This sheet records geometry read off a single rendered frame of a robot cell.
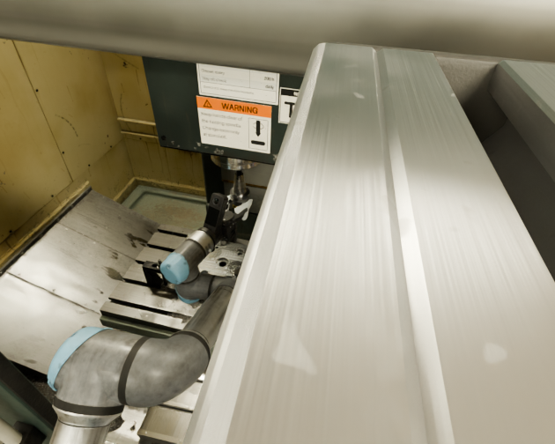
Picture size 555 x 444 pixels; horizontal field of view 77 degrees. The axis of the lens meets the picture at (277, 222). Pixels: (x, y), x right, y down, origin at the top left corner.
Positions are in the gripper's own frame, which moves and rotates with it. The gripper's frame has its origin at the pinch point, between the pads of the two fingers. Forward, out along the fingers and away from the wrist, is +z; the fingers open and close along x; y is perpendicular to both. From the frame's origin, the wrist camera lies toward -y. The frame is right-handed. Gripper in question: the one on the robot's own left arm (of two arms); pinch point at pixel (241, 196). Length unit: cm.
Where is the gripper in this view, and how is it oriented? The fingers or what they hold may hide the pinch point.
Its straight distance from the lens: 114.2
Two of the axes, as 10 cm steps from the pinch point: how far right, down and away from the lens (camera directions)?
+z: 4.8, -5.8, 6.6
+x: 8.8, 3.4, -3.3
